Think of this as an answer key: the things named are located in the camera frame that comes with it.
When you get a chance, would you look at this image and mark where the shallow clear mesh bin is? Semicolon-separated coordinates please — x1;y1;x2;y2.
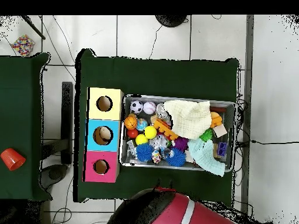
120;94;237;173

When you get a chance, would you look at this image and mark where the wooden box with three holes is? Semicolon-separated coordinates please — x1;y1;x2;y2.
84;86;124;184

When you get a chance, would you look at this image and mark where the globe print ball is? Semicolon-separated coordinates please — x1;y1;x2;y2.
135;118;149;132

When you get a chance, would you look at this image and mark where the large yellow ball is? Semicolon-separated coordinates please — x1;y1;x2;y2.
144;125;158;140

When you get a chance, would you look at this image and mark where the small baseball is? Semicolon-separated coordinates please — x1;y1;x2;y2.
142;101;157;116

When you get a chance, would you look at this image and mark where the small yellow ball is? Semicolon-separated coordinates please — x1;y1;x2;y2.
135;134;149;146

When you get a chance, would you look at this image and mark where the small orange basketball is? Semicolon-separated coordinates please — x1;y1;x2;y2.
123;115;138;131

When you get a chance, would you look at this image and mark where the small soccer ball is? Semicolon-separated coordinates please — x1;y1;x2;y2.
130;100;144;115

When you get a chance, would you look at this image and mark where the blue spiky ball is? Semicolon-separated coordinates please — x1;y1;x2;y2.
135;142;155;163
166;148;187;168

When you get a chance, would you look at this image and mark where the cream waffle cloth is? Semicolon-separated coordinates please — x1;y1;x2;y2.
163;99;213;141

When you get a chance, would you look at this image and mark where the dark green table cloth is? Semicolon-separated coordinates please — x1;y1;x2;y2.
74;48;240;206

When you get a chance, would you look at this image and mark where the mint green cloth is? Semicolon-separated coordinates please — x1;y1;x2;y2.
187;138;226;178

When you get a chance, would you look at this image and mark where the black round stand base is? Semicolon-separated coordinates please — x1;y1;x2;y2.
155;15;189;28

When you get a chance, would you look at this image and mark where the green covered side table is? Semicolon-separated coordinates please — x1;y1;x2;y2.
0;52;51;202

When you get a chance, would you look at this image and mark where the red cup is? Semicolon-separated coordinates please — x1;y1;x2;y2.
0;148;26;172

